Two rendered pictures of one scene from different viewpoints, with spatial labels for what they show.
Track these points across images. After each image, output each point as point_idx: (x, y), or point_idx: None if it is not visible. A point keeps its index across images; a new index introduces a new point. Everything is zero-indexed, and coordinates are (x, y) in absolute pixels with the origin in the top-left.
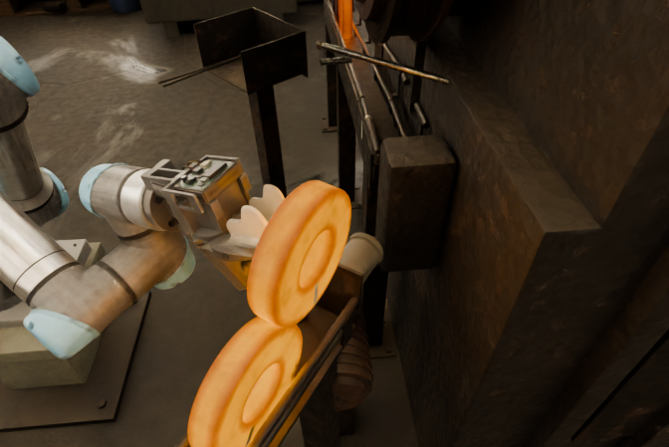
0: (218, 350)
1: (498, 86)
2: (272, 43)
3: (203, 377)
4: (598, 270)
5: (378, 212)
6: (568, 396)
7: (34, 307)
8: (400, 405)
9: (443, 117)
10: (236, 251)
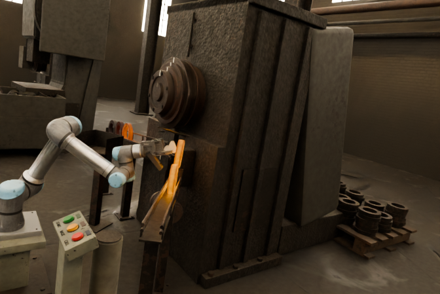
0: (90, 267)
1: (200, 135)
2: (114, 137)
3: (88, 275)
4: (226, 158)
5: None
6: (228, 202)
7: (111, 173)
8: (176, 267)
9: (188, 145)
10: (167, 152)
